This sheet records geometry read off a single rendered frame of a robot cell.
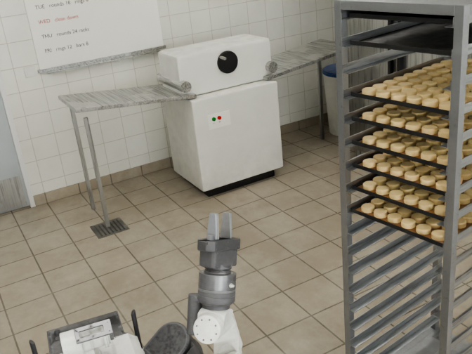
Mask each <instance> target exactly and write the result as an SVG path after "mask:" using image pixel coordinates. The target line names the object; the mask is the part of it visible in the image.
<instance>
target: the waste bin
mask: <svg viewBox="0 0 472 354"><path fill-rule="evenodd" d="M322 73H323V76H324V88H325V95H326V102H327V114H328V122H329V132H330V133H331V134H333V135H335V136H339V133H338V111H337V89H336V63H334V64H331V65H328V66H326V67H324V68H323V69H322Z"/></svg>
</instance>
